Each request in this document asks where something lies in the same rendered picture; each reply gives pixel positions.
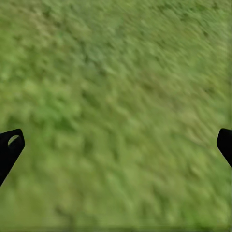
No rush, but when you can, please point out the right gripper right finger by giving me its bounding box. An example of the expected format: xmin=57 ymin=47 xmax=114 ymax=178
xmin=217 ymin=128 xmax=232 ymax=167

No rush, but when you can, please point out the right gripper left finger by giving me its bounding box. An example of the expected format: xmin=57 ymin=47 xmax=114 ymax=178
xmin=0 ymin=129 xmax=25 ymax=187

